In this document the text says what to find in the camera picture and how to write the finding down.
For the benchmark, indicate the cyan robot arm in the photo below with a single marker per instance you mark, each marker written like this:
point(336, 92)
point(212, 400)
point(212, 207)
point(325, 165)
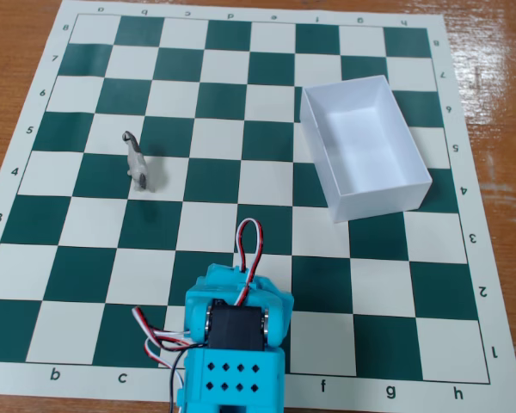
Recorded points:
point(236, 378)

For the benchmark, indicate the white rectangular open box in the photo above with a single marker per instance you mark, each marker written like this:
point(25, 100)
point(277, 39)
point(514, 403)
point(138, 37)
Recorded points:
point(370, 142)

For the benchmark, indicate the green and cream chess mat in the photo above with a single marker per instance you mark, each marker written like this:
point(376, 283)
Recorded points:
point(266, 180)

